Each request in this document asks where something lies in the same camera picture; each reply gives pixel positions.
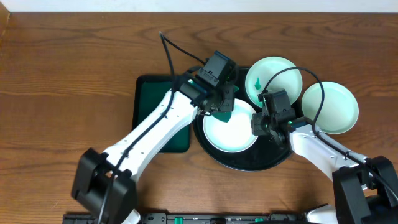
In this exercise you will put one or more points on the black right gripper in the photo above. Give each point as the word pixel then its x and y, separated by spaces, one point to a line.
pixel 256 129

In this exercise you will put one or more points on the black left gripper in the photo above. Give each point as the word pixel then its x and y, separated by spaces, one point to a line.
pixel 224 101

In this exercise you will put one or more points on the green scrubbing sponge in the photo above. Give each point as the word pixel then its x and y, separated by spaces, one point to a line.
pixel 224 116

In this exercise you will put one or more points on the white plate with green stain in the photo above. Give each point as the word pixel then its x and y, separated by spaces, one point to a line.
pixel 236 134

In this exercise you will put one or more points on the mint green plate with stain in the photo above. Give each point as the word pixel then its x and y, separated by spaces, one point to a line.
pixel 340 110

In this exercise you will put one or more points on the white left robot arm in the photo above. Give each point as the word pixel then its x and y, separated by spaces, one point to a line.
pixel 105 183

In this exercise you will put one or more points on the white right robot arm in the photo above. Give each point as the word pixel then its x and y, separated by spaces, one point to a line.
pixel 365 189

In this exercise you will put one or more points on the round black serving tray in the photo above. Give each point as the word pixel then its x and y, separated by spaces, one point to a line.
pixel 263 154

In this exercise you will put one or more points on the dark green rectangular tray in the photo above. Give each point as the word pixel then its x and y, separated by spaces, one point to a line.
pixel 149 92

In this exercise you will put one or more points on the pale green back plate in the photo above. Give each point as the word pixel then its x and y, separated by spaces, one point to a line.
pixel 263 70

